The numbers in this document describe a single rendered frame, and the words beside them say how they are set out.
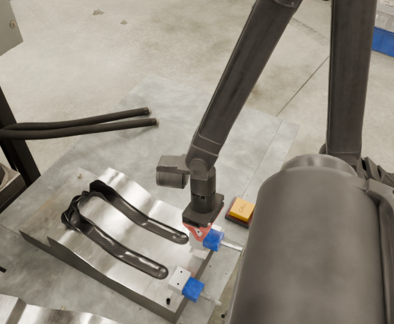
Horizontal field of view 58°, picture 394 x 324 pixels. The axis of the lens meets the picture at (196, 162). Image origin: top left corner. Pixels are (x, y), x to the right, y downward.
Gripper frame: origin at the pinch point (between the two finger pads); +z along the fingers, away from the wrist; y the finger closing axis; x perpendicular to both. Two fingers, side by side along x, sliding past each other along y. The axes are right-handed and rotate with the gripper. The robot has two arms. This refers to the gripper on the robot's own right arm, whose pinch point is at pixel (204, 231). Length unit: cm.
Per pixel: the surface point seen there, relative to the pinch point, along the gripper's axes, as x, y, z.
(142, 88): -59, -60, 1
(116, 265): -18.2, 13.4, 8.4
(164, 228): -12.9, -1.7, 7.3
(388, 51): 37, -310, 59
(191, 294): 2.4, 11.7, 8.9
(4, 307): -33.0, 34.5, 6.3
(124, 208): -24.9, -0.3, 3.5
